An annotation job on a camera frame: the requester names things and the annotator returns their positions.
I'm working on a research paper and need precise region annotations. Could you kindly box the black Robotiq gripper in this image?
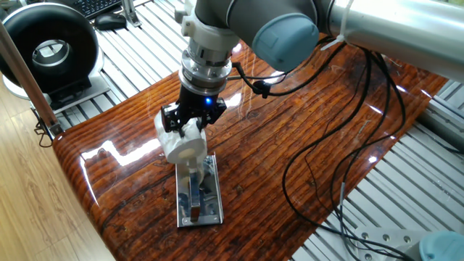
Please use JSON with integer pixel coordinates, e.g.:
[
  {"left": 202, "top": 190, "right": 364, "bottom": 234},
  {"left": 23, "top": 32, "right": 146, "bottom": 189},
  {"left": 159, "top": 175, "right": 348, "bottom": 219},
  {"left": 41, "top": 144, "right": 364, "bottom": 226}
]
[{"left": 160, "top": 85, "right": 228, "bottom": 138}]

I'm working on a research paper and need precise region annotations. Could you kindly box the white toilet paper roll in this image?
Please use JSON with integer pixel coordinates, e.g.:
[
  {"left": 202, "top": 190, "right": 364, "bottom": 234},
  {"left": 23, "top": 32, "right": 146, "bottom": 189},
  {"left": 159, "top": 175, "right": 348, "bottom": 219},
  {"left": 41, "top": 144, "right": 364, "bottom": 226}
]
[{"left": 154, "top": 110, "right": 209, "bottom": 178}]

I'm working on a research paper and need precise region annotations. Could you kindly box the shiny metal toilet paper holder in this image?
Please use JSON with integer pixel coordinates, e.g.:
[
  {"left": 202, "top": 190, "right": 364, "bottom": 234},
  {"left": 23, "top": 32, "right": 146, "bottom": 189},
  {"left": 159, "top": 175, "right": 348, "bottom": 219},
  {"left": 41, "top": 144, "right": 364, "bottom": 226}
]
[{"left": 175, "top": 154, "right": 225, "bottom": 228}]

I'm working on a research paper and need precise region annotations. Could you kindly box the silver wrist flange coupling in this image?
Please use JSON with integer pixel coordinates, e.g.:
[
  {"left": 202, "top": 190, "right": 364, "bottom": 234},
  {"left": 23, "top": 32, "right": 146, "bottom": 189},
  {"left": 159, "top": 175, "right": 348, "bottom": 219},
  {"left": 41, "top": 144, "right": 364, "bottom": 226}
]
[{"left": 177, "top": 38, "right": 233, "bottom": 97}]

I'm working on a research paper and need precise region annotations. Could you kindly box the glossy wood-grain table mat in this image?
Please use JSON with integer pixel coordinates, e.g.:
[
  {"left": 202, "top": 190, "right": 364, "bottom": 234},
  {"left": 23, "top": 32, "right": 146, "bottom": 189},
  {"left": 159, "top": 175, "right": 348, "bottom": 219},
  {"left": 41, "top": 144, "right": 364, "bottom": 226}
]
[{"left": 52, "top": 32, "right": 447, "bottom": 261}]

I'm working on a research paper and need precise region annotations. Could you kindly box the black computer mouse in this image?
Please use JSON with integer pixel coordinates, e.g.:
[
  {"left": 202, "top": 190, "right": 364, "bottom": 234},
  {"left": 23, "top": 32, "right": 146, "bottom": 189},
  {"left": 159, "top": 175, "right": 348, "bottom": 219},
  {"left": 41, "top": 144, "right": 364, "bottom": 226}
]
[{"left": 94, "top": 12, "right": 128, "bottom": 32}]

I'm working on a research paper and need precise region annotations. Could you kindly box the black computer keyboard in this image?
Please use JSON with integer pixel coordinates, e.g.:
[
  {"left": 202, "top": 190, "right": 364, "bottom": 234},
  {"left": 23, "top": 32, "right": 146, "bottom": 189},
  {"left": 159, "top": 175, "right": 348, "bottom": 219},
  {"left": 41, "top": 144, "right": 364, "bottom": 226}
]
[{"left": 65, "top": 0, "right": 123, "bottom": 21}]

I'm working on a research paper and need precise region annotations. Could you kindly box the white zip tie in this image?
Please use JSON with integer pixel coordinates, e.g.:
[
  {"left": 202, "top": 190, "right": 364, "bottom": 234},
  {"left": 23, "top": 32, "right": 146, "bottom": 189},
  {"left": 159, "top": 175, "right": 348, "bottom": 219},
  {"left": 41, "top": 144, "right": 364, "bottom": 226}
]
[{"left": 320, "top": 0, "right": 355, "bottom": 51}]

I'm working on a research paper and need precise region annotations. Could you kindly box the aluminium profile beam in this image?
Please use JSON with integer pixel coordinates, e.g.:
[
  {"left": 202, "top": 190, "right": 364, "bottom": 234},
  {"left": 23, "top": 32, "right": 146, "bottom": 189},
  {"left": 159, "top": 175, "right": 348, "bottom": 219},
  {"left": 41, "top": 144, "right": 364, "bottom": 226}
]
[{"left": 416, "top": 99, "right": 464, "bottom": 152}]

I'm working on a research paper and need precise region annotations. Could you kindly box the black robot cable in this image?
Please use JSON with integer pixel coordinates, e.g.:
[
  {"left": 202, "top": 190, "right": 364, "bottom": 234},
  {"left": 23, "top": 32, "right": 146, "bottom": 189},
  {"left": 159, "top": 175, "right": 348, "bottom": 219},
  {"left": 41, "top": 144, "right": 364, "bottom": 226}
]
[{"left": 231, "top": 36, "right": 416, "bottom": 260}]

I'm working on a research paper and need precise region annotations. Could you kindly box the small aluminium upright bracket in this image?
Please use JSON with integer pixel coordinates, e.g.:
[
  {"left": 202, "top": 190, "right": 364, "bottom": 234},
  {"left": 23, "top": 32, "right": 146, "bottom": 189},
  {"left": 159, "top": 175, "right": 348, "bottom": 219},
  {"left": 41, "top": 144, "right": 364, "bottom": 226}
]
[{"left": 121, "top": 0, "right": 142, "bottom": 28}]

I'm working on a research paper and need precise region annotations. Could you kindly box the thin black wire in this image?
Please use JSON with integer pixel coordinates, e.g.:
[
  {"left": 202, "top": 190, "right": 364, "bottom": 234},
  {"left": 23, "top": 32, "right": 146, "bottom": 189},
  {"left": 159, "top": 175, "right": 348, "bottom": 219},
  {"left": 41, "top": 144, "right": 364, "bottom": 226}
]
[{"left": 33, "top": 108, "right": 55, "bottom": 149}]

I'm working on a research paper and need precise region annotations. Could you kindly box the black cable with grey sleeve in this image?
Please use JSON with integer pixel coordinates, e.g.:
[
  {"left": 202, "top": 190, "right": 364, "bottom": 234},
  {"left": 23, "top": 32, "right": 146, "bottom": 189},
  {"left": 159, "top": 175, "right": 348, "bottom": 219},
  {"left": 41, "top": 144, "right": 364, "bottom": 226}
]
[{"left": 326, "top": 50, "right": 416, "bottom": 261}]

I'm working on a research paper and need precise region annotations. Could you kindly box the brown frame post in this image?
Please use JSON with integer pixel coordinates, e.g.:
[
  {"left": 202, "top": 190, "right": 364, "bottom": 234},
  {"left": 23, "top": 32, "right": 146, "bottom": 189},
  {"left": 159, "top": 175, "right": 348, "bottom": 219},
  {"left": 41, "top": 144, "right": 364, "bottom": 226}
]
[{"left": 0, "top": 21, "right": 65, "bottom": 138}]

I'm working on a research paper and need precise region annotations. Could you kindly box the black ring fan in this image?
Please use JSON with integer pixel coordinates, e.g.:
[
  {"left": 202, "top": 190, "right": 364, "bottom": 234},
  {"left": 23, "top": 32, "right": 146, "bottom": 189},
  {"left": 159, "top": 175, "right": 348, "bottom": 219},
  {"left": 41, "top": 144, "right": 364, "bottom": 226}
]
[{"left": 0, "top": 1, "right": 112, "bottom": 112}]

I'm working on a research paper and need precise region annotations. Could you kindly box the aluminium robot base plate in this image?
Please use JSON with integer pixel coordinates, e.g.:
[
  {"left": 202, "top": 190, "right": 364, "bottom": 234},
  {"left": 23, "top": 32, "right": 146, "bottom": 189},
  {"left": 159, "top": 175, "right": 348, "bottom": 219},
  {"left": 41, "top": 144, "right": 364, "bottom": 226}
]
[{"left": 353, "top": 227, "right": 425, "bottom": 261}]

